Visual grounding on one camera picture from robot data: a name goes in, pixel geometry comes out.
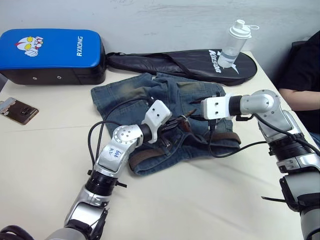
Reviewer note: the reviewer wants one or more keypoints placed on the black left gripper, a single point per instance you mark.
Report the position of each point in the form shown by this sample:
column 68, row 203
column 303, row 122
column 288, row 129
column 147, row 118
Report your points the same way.
column 166, row 130

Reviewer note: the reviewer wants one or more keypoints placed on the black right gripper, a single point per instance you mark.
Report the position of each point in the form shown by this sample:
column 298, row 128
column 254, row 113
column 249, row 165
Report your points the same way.
column 209, row 121

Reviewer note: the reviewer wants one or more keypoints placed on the brown braided belt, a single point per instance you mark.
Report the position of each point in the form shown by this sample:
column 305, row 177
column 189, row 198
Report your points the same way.
column 140, row 160

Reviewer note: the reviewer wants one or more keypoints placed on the person's bare forearm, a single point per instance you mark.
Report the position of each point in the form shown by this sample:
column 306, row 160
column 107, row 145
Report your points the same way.
column 300, row 98

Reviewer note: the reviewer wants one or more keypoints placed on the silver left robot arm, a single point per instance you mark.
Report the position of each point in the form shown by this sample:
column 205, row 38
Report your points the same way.
column 111, row 155

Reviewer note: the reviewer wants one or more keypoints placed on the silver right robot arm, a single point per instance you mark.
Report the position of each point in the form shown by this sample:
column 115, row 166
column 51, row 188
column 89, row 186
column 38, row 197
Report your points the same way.
column 280, row 120

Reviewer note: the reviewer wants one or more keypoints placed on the blue denim shorts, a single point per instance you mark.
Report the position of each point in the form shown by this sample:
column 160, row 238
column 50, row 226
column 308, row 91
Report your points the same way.
column 125, row 100

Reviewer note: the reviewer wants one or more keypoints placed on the black racket bag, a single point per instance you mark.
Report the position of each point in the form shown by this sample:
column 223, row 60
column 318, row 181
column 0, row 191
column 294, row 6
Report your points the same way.
column 190, row 63

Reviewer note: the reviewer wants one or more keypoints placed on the clear shaker bottle white lid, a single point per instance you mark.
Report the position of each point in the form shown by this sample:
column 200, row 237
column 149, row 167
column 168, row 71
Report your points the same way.
column 233, row 47

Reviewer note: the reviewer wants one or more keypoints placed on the person in black shirt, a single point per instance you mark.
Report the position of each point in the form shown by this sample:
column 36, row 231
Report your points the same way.
column 302, row 70

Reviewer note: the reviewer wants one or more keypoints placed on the blue and black kick pad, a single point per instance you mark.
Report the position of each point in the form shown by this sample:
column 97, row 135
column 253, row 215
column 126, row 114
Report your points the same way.
column 50, row 50

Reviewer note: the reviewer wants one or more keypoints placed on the brown smartphone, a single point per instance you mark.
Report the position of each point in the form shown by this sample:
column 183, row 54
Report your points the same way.
column 22, row 112

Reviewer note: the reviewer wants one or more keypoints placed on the dark rounded shape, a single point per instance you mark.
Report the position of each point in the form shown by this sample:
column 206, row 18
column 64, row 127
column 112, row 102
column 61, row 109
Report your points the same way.
column 12, row 232

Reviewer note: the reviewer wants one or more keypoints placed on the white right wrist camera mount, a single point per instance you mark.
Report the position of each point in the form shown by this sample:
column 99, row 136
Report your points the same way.
column 216, row 106

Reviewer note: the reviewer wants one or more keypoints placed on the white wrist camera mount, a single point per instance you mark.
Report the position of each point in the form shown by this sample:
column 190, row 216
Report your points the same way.
column 157, row 113
column 216, row 106

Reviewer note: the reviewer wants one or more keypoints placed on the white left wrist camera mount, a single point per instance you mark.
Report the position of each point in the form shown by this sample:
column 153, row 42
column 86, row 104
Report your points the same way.
column 157, row 113

